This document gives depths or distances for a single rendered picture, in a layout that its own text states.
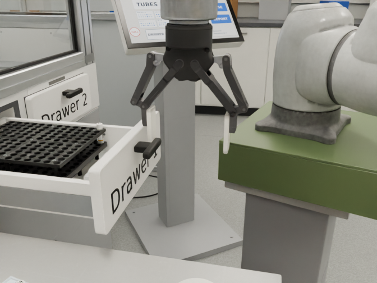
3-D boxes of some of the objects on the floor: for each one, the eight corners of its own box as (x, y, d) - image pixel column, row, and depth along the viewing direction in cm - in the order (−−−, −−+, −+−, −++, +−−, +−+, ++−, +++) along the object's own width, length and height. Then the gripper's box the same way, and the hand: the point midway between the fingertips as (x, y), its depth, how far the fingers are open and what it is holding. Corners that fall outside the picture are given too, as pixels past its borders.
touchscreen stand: (242, 245, 182) (257, 30, 143) (156, 272, 164) (147, 35, 126) (197, 197, 224) (198, 21, 185) (125, 215, 206) (110, 24, 168)
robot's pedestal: (329, 356, 126) (369, 154, 98) (308, 443, 102) (355, 207, 73) (246, 320, 140) (261, 133, 111) (211, 389, 116) (219, 173, 87)
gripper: (270, 21, 59) (260, 145, 67) (123, 18, 64) (130, 134, 72) (269, 24, 52) (257, 162, 60) (105, 21, 57) (115, 149, 65)
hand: (188, 141), depth 66 cm, fingers open, 13 cm apart
